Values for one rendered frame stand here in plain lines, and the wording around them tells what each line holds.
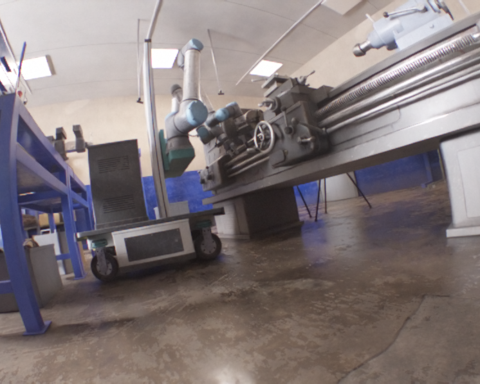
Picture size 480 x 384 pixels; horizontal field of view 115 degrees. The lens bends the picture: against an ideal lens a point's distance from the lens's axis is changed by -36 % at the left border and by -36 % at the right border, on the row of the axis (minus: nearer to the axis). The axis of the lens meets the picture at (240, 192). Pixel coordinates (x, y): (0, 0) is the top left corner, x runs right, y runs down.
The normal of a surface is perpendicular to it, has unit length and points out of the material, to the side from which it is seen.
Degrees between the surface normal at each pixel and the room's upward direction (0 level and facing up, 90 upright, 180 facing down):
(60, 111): 90
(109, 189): 90
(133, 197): 90
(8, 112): 90
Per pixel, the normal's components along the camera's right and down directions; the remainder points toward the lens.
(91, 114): 0.46, -0.15
